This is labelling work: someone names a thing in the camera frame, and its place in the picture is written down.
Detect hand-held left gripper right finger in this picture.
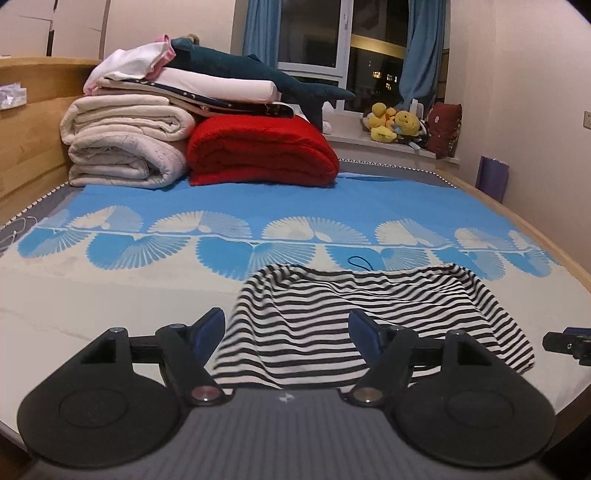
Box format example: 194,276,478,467
342,308,502,408

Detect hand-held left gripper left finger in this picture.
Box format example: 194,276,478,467
69,307,234,408

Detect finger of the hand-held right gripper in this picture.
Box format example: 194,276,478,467
542,327,591,361

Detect striped hooded shirt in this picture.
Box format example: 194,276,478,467
211,255,536,393

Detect pink and white clothes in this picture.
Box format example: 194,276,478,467
84,34,177,95

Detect purple bag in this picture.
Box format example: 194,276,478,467
475,156,510,204

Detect red folded blanket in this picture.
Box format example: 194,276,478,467
187,115,341,188

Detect grey-white folded quilt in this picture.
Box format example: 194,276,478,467
68,136,188,189

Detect white windowsill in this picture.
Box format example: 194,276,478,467
325,113,462,164

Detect yellow duck plush toy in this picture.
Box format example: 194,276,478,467
362,102,398,143

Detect yellow bear plush toy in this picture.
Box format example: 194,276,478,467
392,110,421,140

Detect maroon cushion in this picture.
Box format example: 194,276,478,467
425,102,462,160

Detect cream folded blanket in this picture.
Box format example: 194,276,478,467
61,95,197,146

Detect white folded sheet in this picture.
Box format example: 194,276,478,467
95,68,282,104

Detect wooden headboard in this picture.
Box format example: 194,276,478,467
0,58,102,227

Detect blue shark plush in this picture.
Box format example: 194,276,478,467
170,38,356,130

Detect blue curtain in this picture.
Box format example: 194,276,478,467
243,0,282,70
399,0,451,112

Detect window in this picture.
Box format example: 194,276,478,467
277,0,411,114

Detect tissue pack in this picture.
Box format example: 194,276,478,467
0,83,28,110

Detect white wardrobe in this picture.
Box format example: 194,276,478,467
0,0,109,60

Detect wooden bed side rail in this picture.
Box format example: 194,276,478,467
434,168,591,444

